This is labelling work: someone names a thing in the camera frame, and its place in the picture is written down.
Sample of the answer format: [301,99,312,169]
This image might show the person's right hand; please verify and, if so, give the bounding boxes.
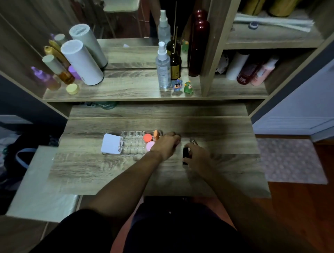
[182,142,217,176]

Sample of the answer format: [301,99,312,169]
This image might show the person's left hand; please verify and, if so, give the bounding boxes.
[150,132,182,162]

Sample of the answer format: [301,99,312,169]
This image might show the person's right forearm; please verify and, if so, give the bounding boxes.
[201,167,318,253]

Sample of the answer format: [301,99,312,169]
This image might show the person's left forearm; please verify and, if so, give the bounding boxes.
[86,151,164,228]

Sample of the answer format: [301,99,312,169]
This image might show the wooden vanity unit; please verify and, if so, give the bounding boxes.
[0,0,334,199]

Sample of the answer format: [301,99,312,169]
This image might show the clear acrylic organizer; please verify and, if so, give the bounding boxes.
[120,130,164,157]

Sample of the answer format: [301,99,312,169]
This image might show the person's black shorts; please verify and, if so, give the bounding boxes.
[122,195,263,253]

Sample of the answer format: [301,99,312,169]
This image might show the clear spray bottle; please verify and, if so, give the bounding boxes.
[156,41,172,89]

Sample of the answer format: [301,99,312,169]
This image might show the dark reed diffuser bottle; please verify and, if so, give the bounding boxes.
[170,26,182,81]

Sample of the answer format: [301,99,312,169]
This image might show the dark green jar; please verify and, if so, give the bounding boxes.
[97,101,118,110]

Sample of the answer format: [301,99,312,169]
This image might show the white crumpled item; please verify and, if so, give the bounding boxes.
[216,55,229,75]

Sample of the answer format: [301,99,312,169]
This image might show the tall dark red bottle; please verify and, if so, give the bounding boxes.
[188,19,210,77]

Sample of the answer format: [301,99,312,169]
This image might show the white tube bottle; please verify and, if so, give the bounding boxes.
[226,52,250,81]

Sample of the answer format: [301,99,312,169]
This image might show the dark red lotion bottle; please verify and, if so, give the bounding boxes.
[237,60,259,85]

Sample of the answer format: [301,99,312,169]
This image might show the pink floor rug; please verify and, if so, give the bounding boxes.
[257,138,328,185]

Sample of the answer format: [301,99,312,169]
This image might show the pink lotion bottle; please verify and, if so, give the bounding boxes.
[251,57,279,87]

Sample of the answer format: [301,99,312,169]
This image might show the vanity mirror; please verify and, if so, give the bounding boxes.
[0,0,204,69]

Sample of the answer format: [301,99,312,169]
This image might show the white cylindrical appliance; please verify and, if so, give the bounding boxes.
[61,39,104,86]

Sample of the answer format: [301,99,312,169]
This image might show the purple round cap bottle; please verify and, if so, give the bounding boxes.
[68,65,82,80]

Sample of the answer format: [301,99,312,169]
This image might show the white door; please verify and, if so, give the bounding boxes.
[252,58,334,143]

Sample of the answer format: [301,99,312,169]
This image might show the amber bottle with white cap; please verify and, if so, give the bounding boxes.
[42,54,75,85]

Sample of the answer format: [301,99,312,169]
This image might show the person's black sleeve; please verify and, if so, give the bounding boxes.
[28,209,116,253]

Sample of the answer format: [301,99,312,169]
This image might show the white stool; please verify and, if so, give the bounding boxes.
[6,146,80,223]

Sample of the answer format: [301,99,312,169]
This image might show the purple pump bottle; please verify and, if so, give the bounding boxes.
[30,66,61,91]

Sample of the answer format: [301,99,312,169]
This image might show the gold bottle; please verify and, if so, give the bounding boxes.
[43,46,71,69]

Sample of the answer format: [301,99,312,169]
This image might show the gold container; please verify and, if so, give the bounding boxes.
[268,0,301,18]
[241,0,267,16]

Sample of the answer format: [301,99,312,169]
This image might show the white paper sticks bundle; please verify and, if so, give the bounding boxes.
[234,13,315,33]

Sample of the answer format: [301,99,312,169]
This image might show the black bag with blue handle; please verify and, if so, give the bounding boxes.
[3,134,60,184]

